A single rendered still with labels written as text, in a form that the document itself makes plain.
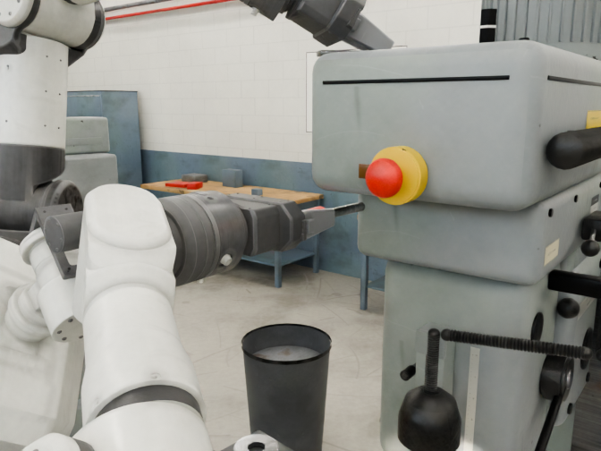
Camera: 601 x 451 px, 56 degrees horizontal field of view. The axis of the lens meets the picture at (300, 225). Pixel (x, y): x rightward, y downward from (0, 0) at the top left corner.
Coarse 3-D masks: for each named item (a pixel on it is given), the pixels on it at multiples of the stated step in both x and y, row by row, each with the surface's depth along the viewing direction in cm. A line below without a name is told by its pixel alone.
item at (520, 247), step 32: (576, 192) 72; (384, 224) 72; (416, 224) 70; (448, 224) 67; (480, 224) 64; (512, 224) 62; (544, 224) 61; (576, 224) 74; (384, 256) 74; (416, 256) 70; (448, 256) 68; (480, 256) 65; (512, 256) 63; (544, 256) 63
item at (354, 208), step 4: (352, 204) 72; (356, 204) 73; (360, 204) 73; (364, 204) 74; (312, 208) 66; (316, 208) 67; (320, 208) 67; (332, 208) 69; (336, 208) 70; (340, 208) 70; (344, 208) 71; (348, 208) 71; (352, 208) 72; (356, 208) 72; (360, 208) 73; (364, 208) 74; (336, 212) 69; (340, 212) 70; (344, 212) 71; (348, 212) 71; (352, 212) 72; (336, 216) 70; (340, 216) 71
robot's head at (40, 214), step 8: (40, 208) 57; (48, 208) 58; (56, 208) 58; (64, 208) 59; (72, 208) 59; (40, 216) 57; (48, 216) 57; (32, 224) 58; (40, 224) 57; (32, 232) 58; (24, 240) 58; (56, 256) 55; (64, 256) 55; (56, 264) 55; (64, 264) 55; (64, 272) 54; (72, 272) 54
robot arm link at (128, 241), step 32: (96, 192) 47; (128, 192) 49; (96, 224) 43; (128, 224) 44; (160, 224) 45; (96, 256) 41; (128, 256) 41; (160, 256) 43; (96, 288) 40; (160, 288) 42
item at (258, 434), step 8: (256, 432) 120; (240, 440) 114; (248, 440) 114; (256, 440) 114; (264, 440) 114; (272, 440) 114; (224, 448) 114; (232, 448) 114; (240, 448) 112; (248, 448) 113; (256, 448) 114; (264, 448) 114; (272, 448) 112; (280, 448) 114; (288, 448) 114
